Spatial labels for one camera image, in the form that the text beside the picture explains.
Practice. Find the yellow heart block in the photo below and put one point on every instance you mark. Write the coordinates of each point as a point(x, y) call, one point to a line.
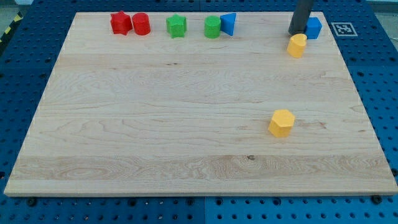
point(297, 45)

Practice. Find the blue triangle block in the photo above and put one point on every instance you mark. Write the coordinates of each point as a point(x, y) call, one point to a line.
point(227, 23)

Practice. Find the light wooden board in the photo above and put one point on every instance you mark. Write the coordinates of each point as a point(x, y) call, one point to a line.
point(139, 116)

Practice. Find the yellow hexagon block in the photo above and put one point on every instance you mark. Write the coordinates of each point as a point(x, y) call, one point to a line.
point(281, 123)

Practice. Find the green cylinder block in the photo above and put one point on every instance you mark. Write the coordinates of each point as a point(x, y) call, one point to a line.
point(212, 27)

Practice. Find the green star block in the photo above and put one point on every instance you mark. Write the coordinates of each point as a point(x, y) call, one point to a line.
point(176, 26)

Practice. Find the red cylinder block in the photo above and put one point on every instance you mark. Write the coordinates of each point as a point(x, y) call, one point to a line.
point(141, 23)

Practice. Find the red star block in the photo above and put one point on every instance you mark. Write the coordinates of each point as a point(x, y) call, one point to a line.
point(120, 23)

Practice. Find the blue cube block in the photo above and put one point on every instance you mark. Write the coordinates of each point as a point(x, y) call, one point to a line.
point(313, 28)

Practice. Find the white fiducial marker tag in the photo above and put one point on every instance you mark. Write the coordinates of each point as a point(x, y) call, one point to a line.
point(344, 29)

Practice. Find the black bolt left front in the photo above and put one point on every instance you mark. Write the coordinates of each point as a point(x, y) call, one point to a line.
point(31, 202)

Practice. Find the black bolt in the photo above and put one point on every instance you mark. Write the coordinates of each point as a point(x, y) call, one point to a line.
point(376, 199)
point(31, 202)

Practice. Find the black bolt right front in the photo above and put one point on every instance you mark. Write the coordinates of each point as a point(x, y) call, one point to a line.
point(376, 199)

